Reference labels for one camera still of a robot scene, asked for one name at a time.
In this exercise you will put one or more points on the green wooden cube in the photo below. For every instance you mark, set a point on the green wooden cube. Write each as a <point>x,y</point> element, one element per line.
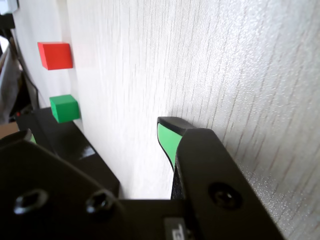
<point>65,108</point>

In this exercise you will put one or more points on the black box lid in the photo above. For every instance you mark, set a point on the black box lid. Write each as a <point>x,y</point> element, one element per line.
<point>75,145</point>

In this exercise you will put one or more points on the grey cloth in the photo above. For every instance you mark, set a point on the grey cloth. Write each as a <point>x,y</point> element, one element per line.
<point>8,80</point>

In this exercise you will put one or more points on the large brown cardboard box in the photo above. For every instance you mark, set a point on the large brown cardboard box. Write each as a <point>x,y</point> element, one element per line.
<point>8,130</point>

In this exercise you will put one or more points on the red wooden cube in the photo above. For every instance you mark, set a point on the red wooden cube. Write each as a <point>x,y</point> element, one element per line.
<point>57,56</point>

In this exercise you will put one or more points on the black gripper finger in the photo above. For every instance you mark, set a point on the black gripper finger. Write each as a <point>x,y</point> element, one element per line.
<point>50,195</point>
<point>212,170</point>

